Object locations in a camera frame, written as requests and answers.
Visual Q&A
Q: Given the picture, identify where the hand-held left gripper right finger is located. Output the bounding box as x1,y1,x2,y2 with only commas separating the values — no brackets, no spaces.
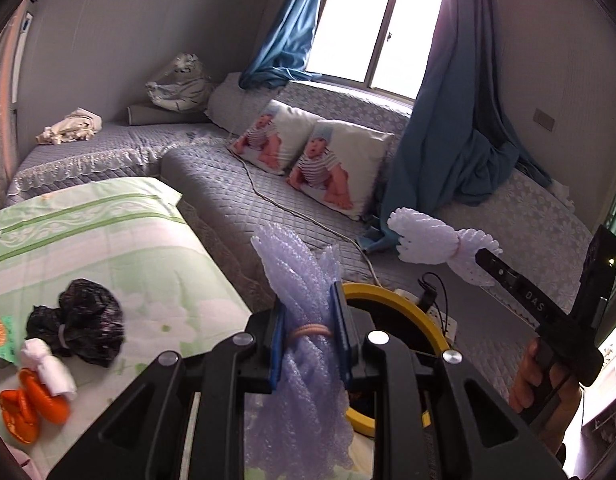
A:
331,283,569,480

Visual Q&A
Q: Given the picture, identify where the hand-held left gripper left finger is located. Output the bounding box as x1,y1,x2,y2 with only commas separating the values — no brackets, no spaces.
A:
48,306,289,480

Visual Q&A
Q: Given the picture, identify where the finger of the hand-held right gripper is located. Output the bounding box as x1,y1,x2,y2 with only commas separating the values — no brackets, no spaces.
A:
474,248,565,329

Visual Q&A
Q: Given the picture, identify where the purple foam net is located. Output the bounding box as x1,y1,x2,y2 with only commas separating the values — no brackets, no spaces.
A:
250,220,357,472

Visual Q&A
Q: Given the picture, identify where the yellow rimmed black trash bin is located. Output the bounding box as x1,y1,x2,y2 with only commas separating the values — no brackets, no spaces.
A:
338,282,451,438

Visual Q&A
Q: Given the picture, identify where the white foam net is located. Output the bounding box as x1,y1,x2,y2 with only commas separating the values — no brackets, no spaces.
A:
387,207,504,288

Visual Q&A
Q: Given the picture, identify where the orange plastic bag bundle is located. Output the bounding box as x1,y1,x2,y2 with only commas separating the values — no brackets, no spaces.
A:
0,368,70,444

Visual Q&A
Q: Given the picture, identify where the person's right hand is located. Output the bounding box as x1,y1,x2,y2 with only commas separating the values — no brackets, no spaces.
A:
509,339,584,456

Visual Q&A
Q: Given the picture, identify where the white power strip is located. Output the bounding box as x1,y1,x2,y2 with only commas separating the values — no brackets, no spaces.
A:
394,287,459,337

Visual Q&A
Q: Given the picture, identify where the black charger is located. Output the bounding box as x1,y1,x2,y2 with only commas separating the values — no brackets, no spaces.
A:
419,272,447,312

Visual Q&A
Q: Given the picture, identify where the baby print pillow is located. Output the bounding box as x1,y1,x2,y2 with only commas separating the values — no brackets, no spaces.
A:
228,99,324,176
287,119,395,222

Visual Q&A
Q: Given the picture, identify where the long blue curtain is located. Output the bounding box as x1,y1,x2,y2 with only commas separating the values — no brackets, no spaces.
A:
363,0,554,256

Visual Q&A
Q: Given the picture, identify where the grey quilted sofa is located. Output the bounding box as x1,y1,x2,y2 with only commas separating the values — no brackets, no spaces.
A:
5,80,609,361

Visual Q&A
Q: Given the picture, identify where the large black plastic bag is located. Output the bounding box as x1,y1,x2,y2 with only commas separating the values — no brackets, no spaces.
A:
25,278,125,367

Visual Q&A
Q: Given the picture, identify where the green floral blanket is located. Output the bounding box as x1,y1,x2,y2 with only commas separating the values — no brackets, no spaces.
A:
0,176,379,480

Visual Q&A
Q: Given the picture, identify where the grey quilted pillow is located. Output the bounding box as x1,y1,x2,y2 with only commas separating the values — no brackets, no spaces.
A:
205,72,289,136

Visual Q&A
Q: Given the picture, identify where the grey bolster cushion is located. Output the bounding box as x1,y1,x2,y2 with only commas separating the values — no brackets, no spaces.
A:
128,104,211,126

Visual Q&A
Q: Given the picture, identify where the pink cloth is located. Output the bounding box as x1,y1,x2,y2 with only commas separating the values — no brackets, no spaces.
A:
8,447,45,480

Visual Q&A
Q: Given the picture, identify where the green snack packet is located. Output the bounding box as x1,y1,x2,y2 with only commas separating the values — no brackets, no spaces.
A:
0,317,20,367

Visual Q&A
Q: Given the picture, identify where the white tiger plush toy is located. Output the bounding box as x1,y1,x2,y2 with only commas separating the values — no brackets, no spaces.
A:
145,53,214,112

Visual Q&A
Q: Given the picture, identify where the large window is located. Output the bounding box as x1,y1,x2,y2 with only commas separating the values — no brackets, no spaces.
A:
305,0,451,101

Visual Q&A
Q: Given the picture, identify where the short blue curtain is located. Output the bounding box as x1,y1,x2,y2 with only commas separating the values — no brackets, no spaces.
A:
238,0,330,91

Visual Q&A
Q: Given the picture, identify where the cream crumpled cloth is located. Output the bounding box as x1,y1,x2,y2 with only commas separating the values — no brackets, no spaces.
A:
36,107,103,146

